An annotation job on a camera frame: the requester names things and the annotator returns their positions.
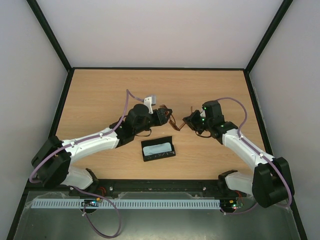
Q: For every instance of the white slotted cable duct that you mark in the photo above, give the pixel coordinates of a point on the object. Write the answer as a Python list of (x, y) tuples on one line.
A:
[(128, 204)]

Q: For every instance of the black aluminium frame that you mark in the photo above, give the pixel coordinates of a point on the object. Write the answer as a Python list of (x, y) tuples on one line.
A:
[(34, 6)]

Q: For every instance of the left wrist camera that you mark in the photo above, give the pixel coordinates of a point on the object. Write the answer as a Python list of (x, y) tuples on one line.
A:
[(149, 102)]

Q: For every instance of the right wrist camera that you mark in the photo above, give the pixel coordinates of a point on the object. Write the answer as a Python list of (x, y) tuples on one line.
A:
[(203, 114)]

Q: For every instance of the blue cleaning cloth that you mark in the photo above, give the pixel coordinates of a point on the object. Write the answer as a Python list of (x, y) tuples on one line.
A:
[(157, 149)]

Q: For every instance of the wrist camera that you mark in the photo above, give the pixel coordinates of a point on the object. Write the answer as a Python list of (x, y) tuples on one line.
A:
[(149, 102), (203, 114)]

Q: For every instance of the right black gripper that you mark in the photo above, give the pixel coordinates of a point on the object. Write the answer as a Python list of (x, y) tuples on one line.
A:
[(193, 120)]

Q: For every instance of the black glasses case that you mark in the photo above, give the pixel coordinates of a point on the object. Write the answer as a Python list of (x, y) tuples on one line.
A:
[(158, 141)]

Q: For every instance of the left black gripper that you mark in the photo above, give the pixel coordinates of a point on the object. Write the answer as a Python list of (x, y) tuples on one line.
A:
[(160, 115)]

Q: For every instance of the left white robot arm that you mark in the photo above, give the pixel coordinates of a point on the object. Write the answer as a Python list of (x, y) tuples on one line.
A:
[(53, 163)]

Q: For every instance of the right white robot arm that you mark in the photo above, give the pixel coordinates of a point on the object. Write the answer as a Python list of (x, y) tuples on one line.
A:
[(271, 181)]

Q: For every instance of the brown tortoiseshell sunglasses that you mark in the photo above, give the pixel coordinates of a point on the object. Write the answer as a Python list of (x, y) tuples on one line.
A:
[(172, 121)]

